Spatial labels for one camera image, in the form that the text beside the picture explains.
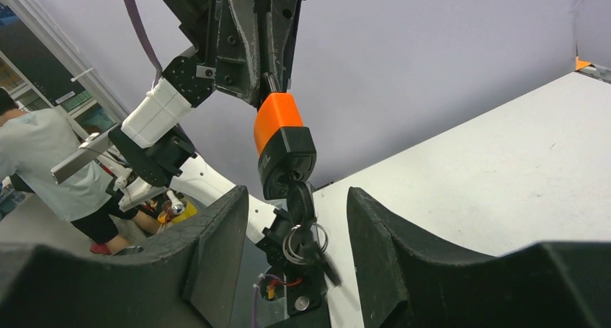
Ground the orange padlock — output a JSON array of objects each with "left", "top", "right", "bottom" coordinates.
[{"left": 254, "top": 72, "right": 317, "bottom": 200}]

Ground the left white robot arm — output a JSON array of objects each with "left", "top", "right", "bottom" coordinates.
[{"left": 110, "top": 0, "right": 331, "bottom": 327}]

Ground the aluminium table edge rail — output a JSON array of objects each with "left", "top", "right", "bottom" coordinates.
[{"left": 576, "top": 56, "right": 610, "bottom": 84}]

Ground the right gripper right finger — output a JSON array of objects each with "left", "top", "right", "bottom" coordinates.
[{"left": 347, "top": 187, "right": 610, "bottom": 327}]

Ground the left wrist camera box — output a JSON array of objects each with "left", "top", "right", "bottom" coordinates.
[{"left": 50, "top": 77, "right": 197, "bottom": 186}]

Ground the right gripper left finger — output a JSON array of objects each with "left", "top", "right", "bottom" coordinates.
[{"left": 1, "top": 186, "right": 249, "bottom": 327}]

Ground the person in grey shirt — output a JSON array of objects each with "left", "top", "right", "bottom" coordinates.
[{"left": 1, "top": 89, "right": 161, "bottom": 253}]

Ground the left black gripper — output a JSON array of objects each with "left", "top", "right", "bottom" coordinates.
[{"left": 162, "top": 0, "right": 305, "bottom": 108}]

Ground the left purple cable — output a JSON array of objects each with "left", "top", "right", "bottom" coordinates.
[{"left": 117, "top": 0, "right": 166, "bottom": 86}]

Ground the black-headed key bunch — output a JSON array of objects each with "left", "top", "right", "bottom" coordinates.
[{"left": 286, "top": 181, "right": 342, "bottom": 287}]

